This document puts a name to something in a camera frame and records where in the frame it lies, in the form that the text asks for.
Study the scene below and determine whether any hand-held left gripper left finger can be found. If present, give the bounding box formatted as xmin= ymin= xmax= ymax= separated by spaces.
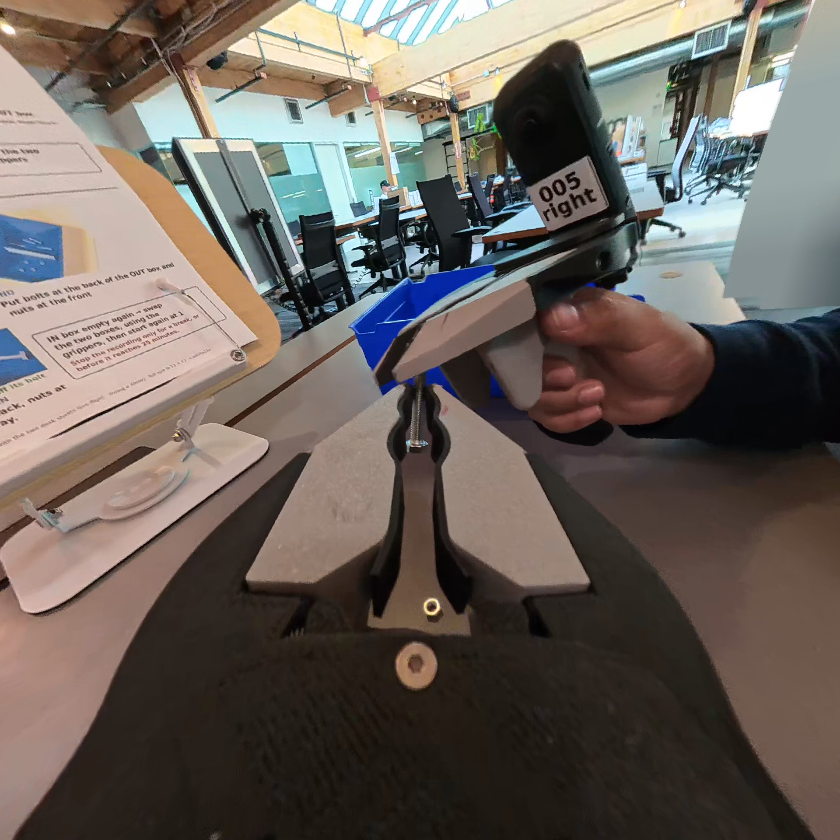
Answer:
xmin=245 ymin=386 xmax=411 ymax=618

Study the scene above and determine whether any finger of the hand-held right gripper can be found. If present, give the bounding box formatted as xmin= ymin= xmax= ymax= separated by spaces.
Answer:
xmin=392 ymin=266 xmax=532 ymax=339
xmin=374 ymin=281 xmax=540 ymax=409

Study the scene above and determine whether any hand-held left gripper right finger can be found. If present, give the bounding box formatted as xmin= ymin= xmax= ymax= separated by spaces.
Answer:
xmin=423 ymin=386 xmax=592 ymax=618

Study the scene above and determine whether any blue plastic bin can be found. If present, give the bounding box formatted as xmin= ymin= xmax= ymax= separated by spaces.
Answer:
xmin=349 ymin=264 xmax=647 ymax=399

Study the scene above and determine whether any silver hex bolt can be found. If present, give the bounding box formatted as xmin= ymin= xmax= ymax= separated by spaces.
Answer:
xmin=407 ymin=381 xmax=429 ymax=454

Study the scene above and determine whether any person's right forearm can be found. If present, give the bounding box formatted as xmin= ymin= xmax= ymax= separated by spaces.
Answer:
xmin=623 ymin=315 xmax=840 ymax=448

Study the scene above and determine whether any person's right hand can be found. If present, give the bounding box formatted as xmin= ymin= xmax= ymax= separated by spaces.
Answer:
xmin=528 ymin=289 xmax=718 ymax=435

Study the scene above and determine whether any group of black office chairs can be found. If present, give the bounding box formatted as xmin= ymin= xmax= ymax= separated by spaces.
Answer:
xmin=298 ymin=115 xmax=756 ymax=329

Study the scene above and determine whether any hanging green plant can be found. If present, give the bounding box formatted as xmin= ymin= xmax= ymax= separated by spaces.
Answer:
xmin=468 ymin=113 xmax=501 ymax=166

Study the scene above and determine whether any wood edged office desk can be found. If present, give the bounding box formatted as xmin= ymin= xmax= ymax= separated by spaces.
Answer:
xmin=482 ymin=177 xmax=665 ymax=249

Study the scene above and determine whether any grey panel on black stand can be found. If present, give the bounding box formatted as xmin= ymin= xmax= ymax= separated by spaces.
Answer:
xmin=172 ymin=136 xmax=329 ymax=332

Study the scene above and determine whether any printed instruction sheet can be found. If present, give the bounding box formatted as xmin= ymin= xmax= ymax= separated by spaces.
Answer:
xmin=0 ymin=46 xmax=258 ymax=460

